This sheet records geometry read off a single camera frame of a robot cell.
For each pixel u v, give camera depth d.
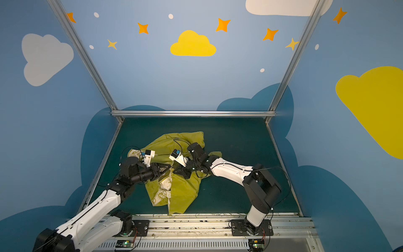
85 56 0.85
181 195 0.80
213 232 0.74
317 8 0.70
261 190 0.45
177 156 0.72
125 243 0.71
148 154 0.75
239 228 0.74
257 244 0.72
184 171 0.73
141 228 0.75
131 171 0.62
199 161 0.67
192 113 1.28
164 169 0.76
